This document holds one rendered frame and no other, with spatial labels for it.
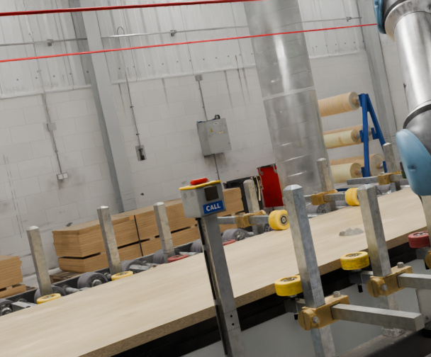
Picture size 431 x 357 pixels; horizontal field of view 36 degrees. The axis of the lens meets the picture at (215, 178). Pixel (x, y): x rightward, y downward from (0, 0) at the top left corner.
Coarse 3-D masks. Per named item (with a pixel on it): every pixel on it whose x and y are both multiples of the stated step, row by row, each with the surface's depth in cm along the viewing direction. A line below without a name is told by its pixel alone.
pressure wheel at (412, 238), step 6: (414, 234) 202; (420, 234) 200; (426, 234) 197; (408, 240) 201; (414, 240) 198; (420, 240) 197; (426, 240) 197; (414, 246) 198; (420, 246) 197; (426, 246) 197
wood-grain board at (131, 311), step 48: (288, 240) 241; (336, 240) 222; (96, 288) 224; (144, 288) 207; (192, 288) 193; (240, 288) 180; (0, 336) 181; (48, 336) 170; (96, 336) 160; (144, 336) 156
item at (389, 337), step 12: (384, 336) 178; (396, 336) 175; (408, 336) 175; (420, 336) 178; (360, 348) 172; (372, 348) 171; (384, 348) 170; (396, 348) 172; (408, 348) 175; (420, 348) 177
